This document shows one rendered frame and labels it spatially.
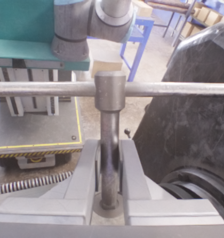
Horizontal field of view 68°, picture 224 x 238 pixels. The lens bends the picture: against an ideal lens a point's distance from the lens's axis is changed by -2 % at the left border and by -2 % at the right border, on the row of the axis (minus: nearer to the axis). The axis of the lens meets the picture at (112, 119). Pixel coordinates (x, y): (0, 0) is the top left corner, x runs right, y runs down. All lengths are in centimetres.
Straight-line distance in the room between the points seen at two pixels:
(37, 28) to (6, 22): 14
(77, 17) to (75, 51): 14
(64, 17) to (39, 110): 83
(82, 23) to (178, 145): 63
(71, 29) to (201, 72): 64
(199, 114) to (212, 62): 8
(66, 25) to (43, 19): 18
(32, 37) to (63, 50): 22
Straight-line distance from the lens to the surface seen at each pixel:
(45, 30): 100
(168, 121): 34
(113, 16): 74
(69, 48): 85
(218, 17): 415
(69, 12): 80
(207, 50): 28
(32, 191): 58
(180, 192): 27
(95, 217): 18
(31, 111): 147
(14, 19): 100
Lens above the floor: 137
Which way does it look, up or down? 46 degrees down
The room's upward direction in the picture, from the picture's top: 17 degrees clockwise
